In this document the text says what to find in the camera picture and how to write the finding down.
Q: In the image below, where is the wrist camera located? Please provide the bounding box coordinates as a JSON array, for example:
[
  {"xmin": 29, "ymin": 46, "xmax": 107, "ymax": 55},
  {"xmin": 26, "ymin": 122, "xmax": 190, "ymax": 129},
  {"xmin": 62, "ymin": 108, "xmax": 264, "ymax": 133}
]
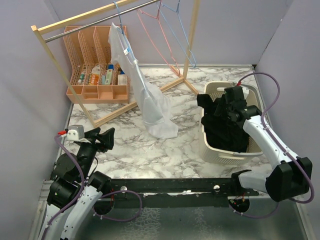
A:
[
  {"xmin": 235, "ymin": 85, "xmax": 250, "ymax": 100},
  {"xmin": 66, "ymin": 124, "xmax": 85, "ymax": 142}
]

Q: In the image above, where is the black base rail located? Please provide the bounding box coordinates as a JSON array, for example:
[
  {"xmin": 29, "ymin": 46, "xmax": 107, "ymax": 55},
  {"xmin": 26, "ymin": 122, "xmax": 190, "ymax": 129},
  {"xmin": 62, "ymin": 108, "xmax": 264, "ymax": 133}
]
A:
[{"xmin": 111, "ymin": 177, "xmax": 259, "ymax": 209}]

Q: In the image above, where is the light blue clothes hanger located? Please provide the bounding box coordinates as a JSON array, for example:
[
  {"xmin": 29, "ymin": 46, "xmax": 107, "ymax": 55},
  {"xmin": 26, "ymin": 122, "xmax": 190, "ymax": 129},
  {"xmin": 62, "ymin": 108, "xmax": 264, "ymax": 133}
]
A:
[{"xmin": 157, "ymin": 0, "xmax": 198, "ymax": 68}]

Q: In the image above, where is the black t shirt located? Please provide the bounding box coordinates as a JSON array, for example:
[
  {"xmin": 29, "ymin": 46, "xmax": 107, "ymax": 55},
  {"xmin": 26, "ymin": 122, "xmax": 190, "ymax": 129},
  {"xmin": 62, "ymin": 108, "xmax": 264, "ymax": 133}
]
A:
[{"xmin": 197, "ymin": 94, "xmax": 249, "ymax": 153}]

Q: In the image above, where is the pink clothes hanger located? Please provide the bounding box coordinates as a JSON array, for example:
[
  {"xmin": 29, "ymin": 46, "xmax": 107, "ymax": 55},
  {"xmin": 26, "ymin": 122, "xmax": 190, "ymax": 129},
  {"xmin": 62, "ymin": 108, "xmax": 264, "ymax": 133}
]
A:
[{"xmin": 136, "ymin": 0, "xmax": 181, "ymax": 77}]

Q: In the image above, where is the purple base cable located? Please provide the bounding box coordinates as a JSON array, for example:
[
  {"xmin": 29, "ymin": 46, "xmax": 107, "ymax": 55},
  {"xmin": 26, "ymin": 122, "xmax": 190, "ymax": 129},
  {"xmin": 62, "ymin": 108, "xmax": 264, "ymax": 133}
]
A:
[
  {"xmin": 91, "ymin": 188, "xmax": 143, "ymax": 222},
  {"xmin": 232, "ymin": 199, "xmax": 280, "ymax": 220}
]

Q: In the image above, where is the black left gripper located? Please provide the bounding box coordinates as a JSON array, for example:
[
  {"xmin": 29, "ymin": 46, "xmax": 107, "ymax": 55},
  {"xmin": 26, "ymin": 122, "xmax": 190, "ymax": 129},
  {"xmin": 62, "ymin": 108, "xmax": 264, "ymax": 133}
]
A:
[{"xmin": 77, "ymin": 126, "xmax": 115, "ymax": 180}]

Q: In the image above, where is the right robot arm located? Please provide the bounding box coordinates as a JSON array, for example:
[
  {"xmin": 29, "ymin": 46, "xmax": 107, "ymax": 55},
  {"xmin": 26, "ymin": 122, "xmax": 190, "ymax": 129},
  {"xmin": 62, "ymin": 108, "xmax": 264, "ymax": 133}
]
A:
[{"xmin": 218, "ymin": 86, "xmax": 313, "ymax": 202}]

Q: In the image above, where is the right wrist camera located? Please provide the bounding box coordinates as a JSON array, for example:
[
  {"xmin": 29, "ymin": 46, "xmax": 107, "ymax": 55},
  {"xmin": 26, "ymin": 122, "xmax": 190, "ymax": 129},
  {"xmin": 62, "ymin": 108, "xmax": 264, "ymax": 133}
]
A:
[{"xmin": 235, "ymin": 85, "xmax": 250, "ymax": 100}]

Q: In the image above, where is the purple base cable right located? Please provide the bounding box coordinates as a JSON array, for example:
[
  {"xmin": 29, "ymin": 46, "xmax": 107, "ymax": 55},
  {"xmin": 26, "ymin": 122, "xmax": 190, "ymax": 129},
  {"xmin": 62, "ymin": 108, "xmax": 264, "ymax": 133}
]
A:
[{"xmin": 232, "ymin": 199, "xmax": 280, "ymax": 220}]

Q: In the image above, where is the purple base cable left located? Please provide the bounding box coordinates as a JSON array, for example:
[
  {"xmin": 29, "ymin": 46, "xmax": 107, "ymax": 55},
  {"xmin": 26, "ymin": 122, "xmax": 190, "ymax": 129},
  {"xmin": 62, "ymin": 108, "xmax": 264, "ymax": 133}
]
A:
[{"xmin": 91, "ymin": 188, "xmax": 143, "ymax": 222}]

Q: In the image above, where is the white t shirt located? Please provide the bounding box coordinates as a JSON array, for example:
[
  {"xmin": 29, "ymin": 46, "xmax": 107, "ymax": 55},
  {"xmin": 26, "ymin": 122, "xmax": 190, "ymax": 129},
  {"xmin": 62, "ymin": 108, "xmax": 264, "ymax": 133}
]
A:
[{"xmin": 108, "ymin": 23, "xmax": 179, "ymax": 139}]

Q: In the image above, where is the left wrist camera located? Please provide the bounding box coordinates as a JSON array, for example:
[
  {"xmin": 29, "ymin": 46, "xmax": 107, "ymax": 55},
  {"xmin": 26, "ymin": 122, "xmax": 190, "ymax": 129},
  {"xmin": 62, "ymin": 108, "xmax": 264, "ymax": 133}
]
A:
[{"xmin": 66, "ymin": 124, "xmax": 85, "ymax": 142}]

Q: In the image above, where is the pink plastic organizer basket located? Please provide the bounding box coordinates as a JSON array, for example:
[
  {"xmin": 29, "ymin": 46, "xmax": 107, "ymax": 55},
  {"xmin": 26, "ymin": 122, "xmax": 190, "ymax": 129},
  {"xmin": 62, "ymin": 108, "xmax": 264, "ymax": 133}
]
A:
[{"xmin": 63, "ymin": 26, "xmax": 130, "ymax": 104}]

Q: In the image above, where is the blue hanger with white shirt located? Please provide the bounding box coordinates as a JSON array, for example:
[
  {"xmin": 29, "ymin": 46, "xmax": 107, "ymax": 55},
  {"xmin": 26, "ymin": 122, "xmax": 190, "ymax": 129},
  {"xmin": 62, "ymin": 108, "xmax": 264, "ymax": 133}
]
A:
[{"xmin": 112, "ymin": 1, "xmax": 138, "ymax": 65}]

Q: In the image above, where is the wooden clothes rack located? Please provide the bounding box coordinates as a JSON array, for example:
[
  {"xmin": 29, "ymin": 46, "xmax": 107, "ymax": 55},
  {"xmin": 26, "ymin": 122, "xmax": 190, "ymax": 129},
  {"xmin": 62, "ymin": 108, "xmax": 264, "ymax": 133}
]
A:
[{"xmin": 31, "ymin": 0, "xmax": 201, "ymax": 128}]

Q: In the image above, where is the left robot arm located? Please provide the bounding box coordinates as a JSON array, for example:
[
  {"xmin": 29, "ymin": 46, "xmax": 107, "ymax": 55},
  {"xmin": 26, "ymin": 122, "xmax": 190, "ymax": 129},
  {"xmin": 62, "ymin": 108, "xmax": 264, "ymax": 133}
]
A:
[{"xmin": 38, "ymin": 125, "xmax": 115, "ymax": 240}]

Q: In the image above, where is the cream laundry basket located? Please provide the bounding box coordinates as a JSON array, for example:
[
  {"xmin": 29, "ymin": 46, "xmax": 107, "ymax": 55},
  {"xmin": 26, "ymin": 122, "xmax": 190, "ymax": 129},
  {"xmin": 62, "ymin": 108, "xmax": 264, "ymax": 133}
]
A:
[{"xmin": 198, "ymin": 81, "xmax": 263, "ymax": 165}]

